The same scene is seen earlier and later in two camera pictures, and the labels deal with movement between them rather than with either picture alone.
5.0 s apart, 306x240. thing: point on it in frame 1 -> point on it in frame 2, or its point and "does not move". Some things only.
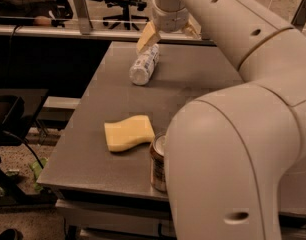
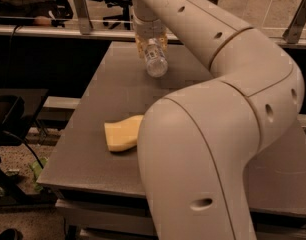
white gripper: [170, 20] -> [149, 28]
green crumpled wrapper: [37, 169] does not move
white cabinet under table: [134, 219] does not move
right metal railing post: [302, 13] does not move
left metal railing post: [83, 12] does not move
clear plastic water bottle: [144, 65] -> [157, 64]
